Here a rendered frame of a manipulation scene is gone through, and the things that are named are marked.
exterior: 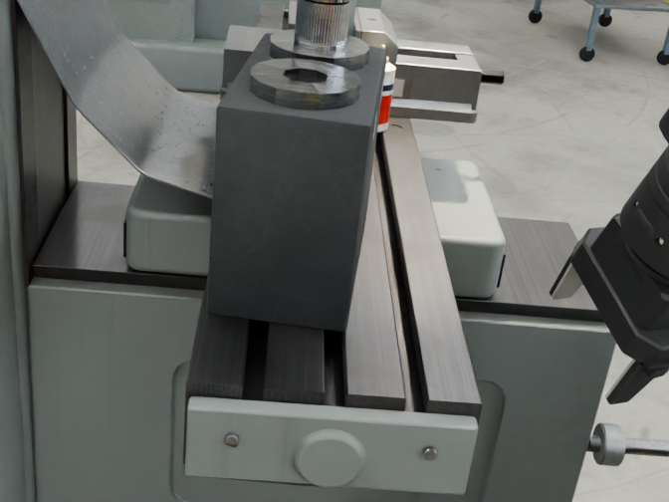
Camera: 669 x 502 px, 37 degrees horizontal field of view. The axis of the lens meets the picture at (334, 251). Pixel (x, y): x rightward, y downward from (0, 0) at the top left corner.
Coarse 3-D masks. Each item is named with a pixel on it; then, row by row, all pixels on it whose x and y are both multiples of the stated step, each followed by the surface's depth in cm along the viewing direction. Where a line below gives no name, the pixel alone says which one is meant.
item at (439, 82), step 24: (288, 24) 129; (240, 48) 130; (408, 48) 138; (432, 48) 139; (456, 48) 140; (408, 72) 131; (432, 72) 131; (456, 72) 132; (480, 72) 132; (408, 96) 133; (432, 96) 133; (456, 96) 133; (432, 120) 133; (456, 120) 133
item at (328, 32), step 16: (304, 0) 85; (320, 0) 84; (336, 0) 84; (304, 16) 85; (320, 16) 85; (336, 16) 85; (304, 32) 86; (320, 32) 86; (336, 32) 86; (320, 48) 86; (336, 48) 87
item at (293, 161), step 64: (256, 64) 81; (320, 64) 83; (384, 64) 90; (256, 128) 76; (320, 128) 75; (256, 192) 78; (320, 192) 77; (256, 256) 81; (320, 256) 80; (320, 320) 83
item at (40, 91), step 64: (0, 0) 109; (0, 64) 112; (0, 128) 116; (64, 128) 143; (0, 192) 119; (64, 192) 147; (0, 256) 122; (0, 320) 126; (0, 384) 129; (0, 448) 134
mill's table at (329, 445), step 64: (384, 192) 116; (384, 256) 96; (256, 320) 88; (384, 320) 86; (448, 320) 87; (192, 384) 75; (256, 384) 79; (320, 384) 76; (384, 384) 77; (448, 384) 78; (192, 448) 76; (256, 448) 76; (320, 448) 75; (384, 448) 76; (448, 448) 76
